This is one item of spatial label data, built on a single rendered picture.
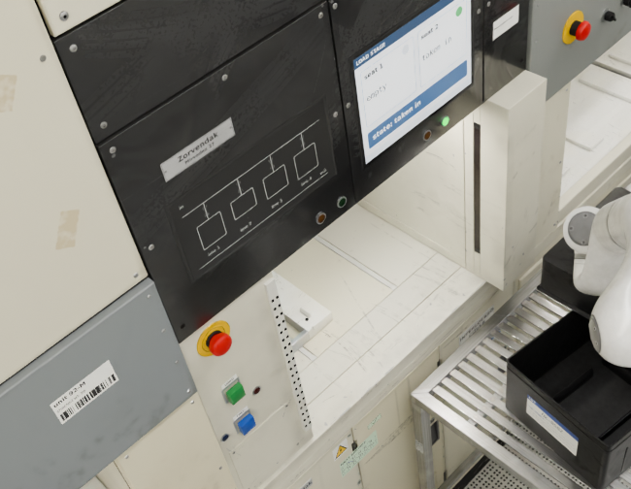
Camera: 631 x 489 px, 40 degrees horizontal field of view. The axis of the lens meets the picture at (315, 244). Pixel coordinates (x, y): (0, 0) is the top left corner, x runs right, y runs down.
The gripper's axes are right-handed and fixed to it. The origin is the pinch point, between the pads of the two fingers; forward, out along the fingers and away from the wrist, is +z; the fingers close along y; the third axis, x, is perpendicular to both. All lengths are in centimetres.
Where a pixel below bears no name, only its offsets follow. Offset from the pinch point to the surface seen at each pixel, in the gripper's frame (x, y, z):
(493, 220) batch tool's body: 8.9, 26.8, -9.5
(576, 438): 38.9, -10.7, -10.2
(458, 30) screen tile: -22, 29, -52
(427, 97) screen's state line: -9, 29, -52
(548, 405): 35.9, -3.4, -11.8
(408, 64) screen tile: -13, 29, -61
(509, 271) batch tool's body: 18.7, 23.8, 3.3
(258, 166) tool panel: 10, 29, -85
